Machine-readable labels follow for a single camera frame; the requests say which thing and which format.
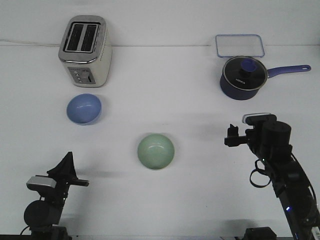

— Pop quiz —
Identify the blue saucepan with handle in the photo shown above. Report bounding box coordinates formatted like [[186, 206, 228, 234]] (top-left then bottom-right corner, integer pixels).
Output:
[[219, 65, 312, 100]]

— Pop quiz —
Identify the green bowl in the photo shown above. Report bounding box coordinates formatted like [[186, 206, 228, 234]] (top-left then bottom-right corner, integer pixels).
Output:
[[137, 133, 175, 170]]

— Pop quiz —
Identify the silver two-slot toaster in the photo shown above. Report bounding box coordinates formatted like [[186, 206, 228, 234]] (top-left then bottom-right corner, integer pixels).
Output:
[[58, 15, 113, 88]]

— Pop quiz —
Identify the clear blue-rimmed container lid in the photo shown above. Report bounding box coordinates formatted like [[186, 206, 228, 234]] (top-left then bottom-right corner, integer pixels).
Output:
[[215, 34, 265, 58]]

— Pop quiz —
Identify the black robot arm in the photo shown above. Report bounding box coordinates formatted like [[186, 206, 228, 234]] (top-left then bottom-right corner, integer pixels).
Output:
[[23, 151, 89, 240], [224, 115, 320, 240]]

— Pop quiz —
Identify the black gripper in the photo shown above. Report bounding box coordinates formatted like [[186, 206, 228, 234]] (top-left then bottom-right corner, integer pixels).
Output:
[[46, 151, 89, 198], [224, 124, 262, 150]]

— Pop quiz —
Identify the glass pot lid blue knob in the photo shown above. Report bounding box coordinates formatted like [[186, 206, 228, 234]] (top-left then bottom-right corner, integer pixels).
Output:
[[222, 55, 268, 91]]

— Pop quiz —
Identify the blue bowl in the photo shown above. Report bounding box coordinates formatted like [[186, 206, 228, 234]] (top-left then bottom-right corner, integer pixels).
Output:
[[66, 93, 102, 125]]

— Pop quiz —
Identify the white toaster power cord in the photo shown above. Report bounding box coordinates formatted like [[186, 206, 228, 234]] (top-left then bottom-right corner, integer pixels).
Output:
[[0, 38, 62, 47]]

